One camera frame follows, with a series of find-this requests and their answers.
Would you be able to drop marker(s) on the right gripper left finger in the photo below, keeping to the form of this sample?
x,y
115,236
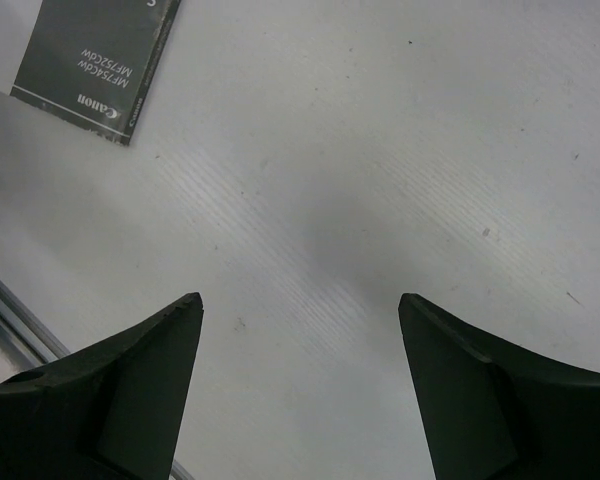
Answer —
x,y
112,410

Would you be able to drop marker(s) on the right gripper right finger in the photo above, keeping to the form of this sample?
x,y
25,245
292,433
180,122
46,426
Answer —
x,y
494,410

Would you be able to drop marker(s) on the grey booklet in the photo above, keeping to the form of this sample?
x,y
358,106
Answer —
x,y
91,62

